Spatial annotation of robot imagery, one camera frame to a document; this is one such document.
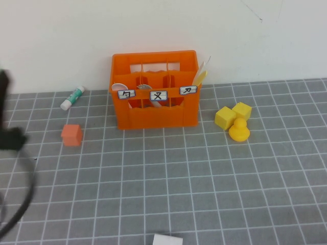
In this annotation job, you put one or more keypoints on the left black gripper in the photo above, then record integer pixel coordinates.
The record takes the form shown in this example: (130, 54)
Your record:
(11, 139)

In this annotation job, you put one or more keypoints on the pink plastic spoon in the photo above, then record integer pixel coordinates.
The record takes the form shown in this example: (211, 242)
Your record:
(118, 86)

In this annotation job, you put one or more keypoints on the grey plastic fork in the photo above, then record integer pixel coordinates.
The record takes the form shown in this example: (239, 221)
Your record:
(146, 87)

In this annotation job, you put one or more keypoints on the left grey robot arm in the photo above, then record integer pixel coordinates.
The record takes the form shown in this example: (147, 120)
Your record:
(3, 97)

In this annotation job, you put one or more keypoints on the orange plastic cutlery holder crate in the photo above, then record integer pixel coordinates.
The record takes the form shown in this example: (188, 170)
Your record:
(153, 120)

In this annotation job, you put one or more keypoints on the orange foam block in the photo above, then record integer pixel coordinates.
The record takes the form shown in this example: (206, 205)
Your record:
(72, 135)

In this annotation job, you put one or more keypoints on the white green glue stick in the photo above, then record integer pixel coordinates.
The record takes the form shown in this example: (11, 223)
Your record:
(72, 98)

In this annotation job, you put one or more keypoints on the white label spoon character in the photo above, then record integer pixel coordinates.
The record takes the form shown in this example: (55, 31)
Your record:
(127, 94)

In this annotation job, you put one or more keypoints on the white label fork character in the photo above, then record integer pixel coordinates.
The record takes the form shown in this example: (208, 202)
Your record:
(159, 95)

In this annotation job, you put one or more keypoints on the white label knife character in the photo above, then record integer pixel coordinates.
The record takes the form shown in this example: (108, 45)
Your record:
(188, 90)

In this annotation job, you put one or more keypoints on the white paper card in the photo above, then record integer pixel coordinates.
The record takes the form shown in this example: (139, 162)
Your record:
(167, 240)

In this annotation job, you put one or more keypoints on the yellow plastic knife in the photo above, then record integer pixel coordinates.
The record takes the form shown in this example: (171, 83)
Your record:
(201, 78)

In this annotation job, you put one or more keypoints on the yellow foam cube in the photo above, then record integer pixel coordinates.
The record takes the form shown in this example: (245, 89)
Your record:
(224, 118)
(243, 110)

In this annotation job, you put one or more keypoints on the yellow rubber duck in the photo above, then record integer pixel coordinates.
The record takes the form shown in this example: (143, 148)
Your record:
(239, 133)

